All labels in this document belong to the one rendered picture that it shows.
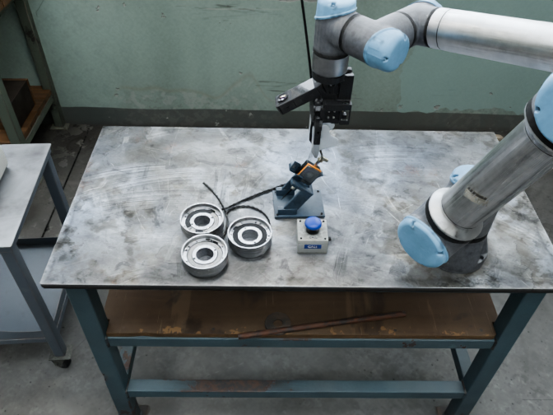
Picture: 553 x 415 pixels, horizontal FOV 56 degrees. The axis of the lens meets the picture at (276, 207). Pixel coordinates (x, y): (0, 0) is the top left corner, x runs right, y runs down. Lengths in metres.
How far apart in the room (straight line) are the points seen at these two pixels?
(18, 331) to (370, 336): 1.17
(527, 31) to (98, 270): 0.98
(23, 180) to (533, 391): 1.85
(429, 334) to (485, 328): 0.15
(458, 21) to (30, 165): 1.31
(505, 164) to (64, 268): 0.94
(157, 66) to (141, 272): 1.78
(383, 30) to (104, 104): 2.25
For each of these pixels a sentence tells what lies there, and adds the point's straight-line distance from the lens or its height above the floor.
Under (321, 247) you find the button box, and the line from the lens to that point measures 1.22.
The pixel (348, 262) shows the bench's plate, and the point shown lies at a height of 0.80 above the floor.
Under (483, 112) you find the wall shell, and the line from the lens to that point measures 3.17.
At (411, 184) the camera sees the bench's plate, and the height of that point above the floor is 0.80.
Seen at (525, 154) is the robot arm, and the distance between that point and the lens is 0.88.
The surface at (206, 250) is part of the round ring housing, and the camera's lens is 1.21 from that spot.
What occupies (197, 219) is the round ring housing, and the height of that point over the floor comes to 0.82.
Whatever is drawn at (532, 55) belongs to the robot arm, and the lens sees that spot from 0.98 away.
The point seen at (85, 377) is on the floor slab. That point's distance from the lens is 2.05.
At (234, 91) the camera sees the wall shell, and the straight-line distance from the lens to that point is 2.88.
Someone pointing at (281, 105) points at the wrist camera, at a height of 1.11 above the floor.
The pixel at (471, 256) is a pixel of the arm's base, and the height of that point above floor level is 0.85.
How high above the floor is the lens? 1.73
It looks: 44 degrees down
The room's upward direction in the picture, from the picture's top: 2 degrees clockwise
